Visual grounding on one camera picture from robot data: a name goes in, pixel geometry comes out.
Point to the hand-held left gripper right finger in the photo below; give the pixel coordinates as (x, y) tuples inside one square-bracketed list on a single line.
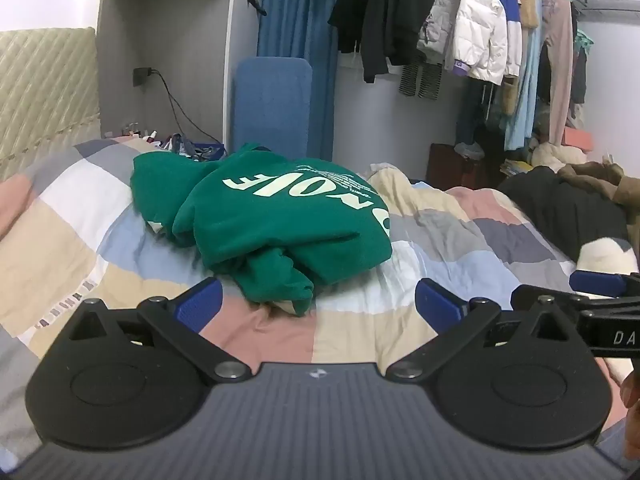
[(437, 305)]

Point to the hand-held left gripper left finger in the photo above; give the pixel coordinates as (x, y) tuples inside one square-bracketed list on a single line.
[(200, 300)]

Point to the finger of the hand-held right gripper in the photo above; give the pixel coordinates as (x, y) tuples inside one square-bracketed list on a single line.
[(545, 297), (597, 282)]

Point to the green hoodie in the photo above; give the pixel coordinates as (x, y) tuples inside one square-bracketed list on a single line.
[(280, 220)]

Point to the person's right hand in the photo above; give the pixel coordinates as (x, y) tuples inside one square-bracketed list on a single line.
[(632, 410)]

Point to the cream fleece garment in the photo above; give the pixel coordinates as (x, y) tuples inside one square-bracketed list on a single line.
[(605, 257)]

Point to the black coat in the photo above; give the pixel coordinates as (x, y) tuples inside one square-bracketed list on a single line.
[(565, 210)]

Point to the brown coat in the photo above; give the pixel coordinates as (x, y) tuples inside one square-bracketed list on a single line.
[(615, 185)]

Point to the stack of papers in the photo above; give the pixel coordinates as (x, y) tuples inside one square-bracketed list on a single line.
[(517, 166)]

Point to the cream fluffy bundle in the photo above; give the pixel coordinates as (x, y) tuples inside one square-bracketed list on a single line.
[(555, 155)]

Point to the pastel checked quilt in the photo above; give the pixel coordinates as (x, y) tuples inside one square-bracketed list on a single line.
[(75, 240)]

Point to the pink box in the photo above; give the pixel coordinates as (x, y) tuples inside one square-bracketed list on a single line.
[(577, 140)]

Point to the grey plastic bag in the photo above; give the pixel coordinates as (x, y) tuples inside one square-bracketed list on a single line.
[(469, 149)]

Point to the light blue garment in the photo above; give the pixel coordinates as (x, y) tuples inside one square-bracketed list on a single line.
[(522, 105)]

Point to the blue jeans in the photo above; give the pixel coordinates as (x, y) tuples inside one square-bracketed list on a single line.
[(467, 110)]

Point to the dark navy garment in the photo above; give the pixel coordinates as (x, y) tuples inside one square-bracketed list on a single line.
[(579, 77)]

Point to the striped knit garment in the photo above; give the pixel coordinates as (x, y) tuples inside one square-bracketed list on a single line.
[(420, 80)]

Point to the beige padded headboard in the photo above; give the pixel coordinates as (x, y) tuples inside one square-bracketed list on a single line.
[(45, 90)]

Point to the white puffer jacket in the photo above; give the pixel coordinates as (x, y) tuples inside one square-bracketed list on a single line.
[(477, 25)]

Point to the grey puffer jacket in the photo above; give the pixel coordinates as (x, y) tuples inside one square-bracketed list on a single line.
[(440, 20)]

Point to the black hanging jacket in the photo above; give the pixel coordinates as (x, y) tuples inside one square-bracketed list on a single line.
[(390, 10)]

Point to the blue curtain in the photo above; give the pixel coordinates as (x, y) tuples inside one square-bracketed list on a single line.
[(295, 10)]

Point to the grey wall cabinet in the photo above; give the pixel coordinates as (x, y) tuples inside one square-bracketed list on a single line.
[(200, 35)]

